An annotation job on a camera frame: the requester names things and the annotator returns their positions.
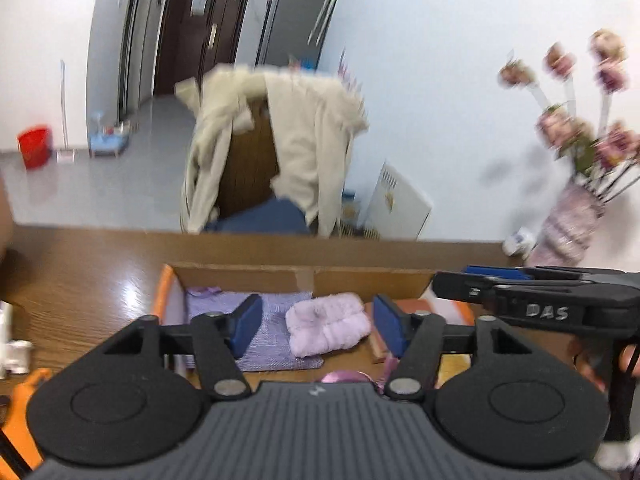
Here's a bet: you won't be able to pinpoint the white and yellow sheep plush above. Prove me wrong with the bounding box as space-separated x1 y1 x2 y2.
594 439 640 472

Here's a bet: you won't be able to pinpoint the small white jar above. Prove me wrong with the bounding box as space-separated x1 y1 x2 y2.
502 227 537 260

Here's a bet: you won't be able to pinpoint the grey refrigerator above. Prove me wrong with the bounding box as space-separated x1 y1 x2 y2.
254 0 344 69

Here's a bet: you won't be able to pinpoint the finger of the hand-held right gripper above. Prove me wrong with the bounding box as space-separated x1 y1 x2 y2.
463 265 537 282
432 270 502 307

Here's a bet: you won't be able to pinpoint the wall picture cards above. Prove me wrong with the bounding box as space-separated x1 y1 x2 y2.
337 49 366 106

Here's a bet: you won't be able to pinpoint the small white bottle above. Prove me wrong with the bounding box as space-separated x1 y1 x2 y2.
0 300 34 376

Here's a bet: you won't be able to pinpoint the pink textured vase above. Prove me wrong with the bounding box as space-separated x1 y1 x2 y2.
527 182 606 269

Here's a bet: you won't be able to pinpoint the fluffy lilac cloth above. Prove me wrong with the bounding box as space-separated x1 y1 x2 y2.
284 292 373 359

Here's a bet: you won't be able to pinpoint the purple woven sachet bag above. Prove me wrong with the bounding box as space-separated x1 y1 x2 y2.
185 287 326 374

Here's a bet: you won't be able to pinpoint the beige coat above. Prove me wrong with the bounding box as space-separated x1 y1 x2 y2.
174 64 370 239

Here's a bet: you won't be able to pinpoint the blue chair cushion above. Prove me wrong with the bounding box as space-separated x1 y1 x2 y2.
203 197 311 235

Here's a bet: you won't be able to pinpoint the orange strap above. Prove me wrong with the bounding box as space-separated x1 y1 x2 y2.
0 367 54 480

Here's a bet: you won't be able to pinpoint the blue low stool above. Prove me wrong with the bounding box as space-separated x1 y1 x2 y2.
88 109 134 159

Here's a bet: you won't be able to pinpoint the white wall panel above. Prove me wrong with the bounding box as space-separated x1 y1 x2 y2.
363 161 434 241

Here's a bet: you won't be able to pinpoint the red bucket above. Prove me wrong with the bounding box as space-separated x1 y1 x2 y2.
17 126 53 170

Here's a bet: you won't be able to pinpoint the dark brown door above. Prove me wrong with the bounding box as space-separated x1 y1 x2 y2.
152 0 256 99

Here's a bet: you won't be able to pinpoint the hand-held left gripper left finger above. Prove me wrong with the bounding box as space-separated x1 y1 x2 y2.
102 293 264 401

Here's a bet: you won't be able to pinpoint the red cardboard box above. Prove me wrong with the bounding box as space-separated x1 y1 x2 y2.
151 261 484 394

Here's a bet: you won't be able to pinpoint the person's right hand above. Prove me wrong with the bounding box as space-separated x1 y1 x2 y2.
573 342 640 392

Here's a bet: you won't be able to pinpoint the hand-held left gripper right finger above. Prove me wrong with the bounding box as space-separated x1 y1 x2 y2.
372 293 534 402

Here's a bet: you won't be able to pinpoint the dried pink roses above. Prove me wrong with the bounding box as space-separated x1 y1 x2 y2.
497 28 640 204

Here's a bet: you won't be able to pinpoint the brown wooden chair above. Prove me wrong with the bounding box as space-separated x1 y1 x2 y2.
217 99 281 221

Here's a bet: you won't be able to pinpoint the pink scrunchie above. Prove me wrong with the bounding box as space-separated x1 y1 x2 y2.
319 369 376 386

